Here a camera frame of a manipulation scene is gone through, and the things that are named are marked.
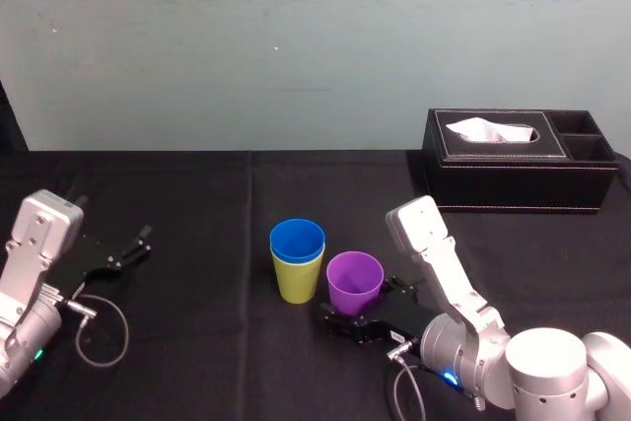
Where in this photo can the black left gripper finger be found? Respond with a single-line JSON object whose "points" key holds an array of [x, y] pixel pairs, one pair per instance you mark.
{"points": [[135, 256], [139, 237]]}

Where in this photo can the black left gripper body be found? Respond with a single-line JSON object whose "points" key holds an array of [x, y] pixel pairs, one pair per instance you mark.
{"points": [[93, 260]]}

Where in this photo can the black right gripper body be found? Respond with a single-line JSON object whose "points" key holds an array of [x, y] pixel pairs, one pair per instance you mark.
{"points": [[394, 320]]}

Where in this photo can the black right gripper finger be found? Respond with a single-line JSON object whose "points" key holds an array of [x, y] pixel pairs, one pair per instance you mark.
{"points": [[337, 320], [400, 287]]}

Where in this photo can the purple plastic cup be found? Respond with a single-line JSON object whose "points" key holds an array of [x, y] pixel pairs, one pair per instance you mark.
{"points": [[352, 293]]}

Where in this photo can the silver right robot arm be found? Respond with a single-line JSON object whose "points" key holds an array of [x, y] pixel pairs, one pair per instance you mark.
{"points": [[443, 263]]}

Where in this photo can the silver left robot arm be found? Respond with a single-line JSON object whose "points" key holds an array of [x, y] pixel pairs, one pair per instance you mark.
{"points": [[29, 243]]}

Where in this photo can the yellow-green plastic cup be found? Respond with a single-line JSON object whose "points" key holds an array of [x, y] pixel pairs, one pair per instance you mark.
{"points": [[296, 283]]}

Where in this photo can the blue plastic cup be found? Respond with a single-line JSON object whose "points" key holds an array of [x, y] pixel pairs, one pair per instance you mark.
{"points": [[291, 243]]}

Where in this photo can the black table cloth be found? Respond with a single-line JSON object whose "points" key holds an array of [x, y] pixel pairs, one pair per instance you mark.
{"points": [[207, 342]]}

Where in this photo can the black leather tissue box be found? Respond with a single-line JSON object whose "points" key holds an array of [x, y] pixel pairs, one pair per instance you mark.
{"points": [[517, 179]]}

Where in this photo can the dark background panel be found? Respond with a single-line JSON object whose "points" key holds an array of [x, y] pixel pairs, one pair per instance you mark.
{"points": [[9, 120]]}

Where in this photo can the white tissue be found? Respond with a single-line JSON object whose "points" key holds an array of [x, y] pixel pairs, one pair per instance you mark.
{"points": [[485, 129]]}

